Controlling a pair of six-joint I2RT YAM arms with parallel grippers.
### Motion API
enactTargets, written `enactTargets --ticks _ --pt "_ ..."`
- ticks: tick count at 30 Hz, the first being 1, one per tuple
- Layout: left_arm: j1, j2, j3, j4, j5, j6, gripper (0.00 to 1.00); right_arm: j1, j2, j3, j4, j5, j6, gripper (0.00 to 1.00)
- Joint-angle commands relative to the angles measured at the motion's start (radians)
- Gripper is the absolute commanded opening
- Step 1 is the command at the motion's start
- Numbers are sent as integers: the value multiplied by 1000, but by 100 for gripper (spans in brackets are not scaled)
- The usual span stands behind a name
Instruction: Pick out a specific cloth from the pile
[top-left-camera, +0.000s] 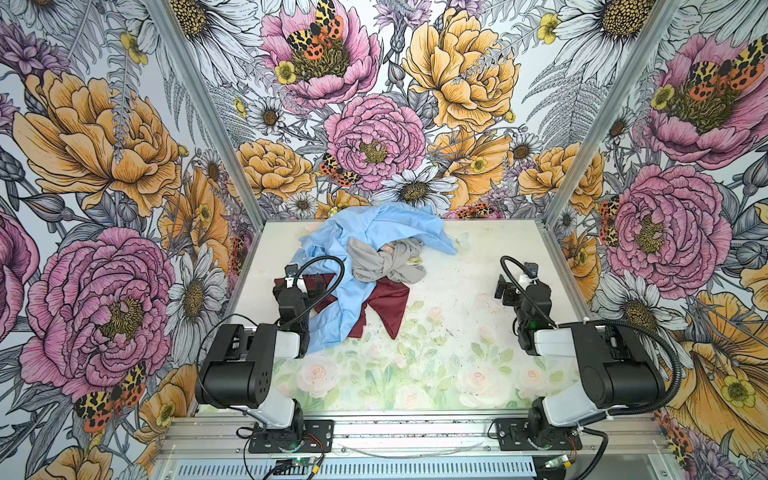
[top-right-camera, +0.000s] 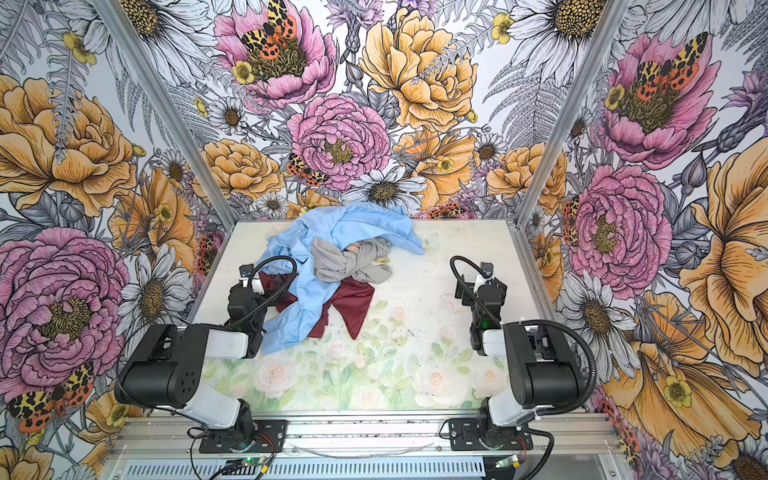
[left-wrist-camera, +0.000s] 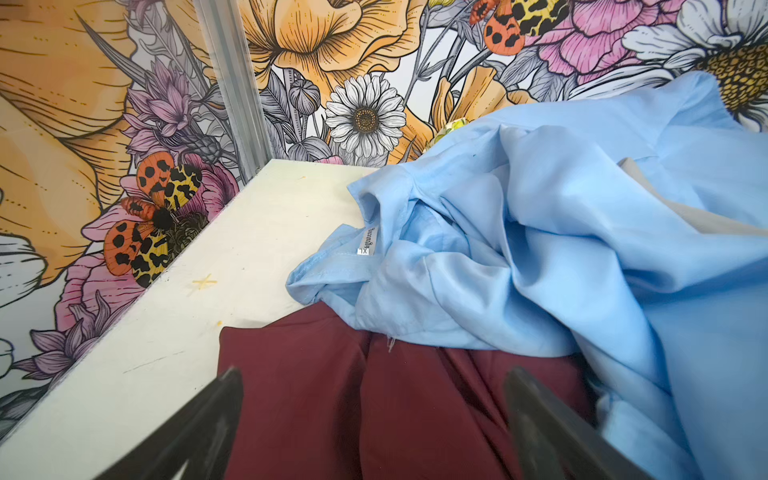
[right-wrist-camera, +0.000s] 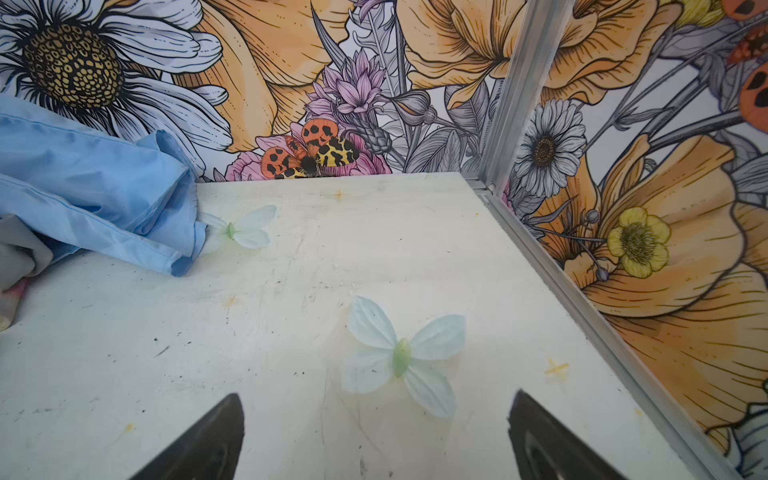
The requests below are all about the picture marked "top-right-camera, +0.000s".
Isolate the left corner aluminium post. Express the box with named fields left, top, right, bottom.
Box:
left=94, top=1, right=238, bottom=232

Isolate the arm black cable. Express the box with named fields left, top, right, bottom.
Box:
left=230, top=255, right=299, bottom=328
left=449, top=255, right=599, bottom=416

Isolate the right corner aluminium post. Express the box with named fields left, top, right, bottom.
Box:
left=515, top=0, right=630, bottom=229

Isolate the maroon cloth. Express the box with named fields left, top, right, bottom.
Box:
left=258, top=272, right=375, bottom=340

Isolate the grey cloth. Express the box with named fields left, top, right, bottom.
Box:
left=311, top=238, right=392, bottom=284

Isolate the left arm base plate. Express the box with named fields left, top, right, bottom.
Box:
left=199, top=419, right=288, bottom=454

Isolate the aluminium front rail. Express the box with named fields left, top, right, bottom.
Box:
left=102, top=410, right=633, bottom=479

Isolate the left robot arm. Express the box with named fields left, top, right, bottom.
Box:
left=115, top=261, right=297, bottom=452

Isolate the corner aluminium post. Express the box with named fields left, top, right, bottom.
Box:
left=515, top=0, right=630, bottom=229
left=94, top=1, right=238, bottom=232

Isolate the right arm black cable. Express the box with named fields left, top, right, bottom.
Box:
left=449, top=255, right=599, bottom=416

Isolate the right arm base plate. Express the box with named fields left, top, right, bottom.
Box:
left=447, top=418, right=533, bottom=451

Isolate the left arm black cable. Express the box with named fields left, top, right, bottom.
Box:
left=230, top=255, right=299, bottom=328

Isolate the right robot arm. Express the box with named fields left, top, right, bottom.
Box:
left=448, top=255, right=597, bottom=451

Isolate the light blue shirt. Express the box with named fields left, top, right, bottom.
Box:
left=259, top=202, right=424, bottom=355

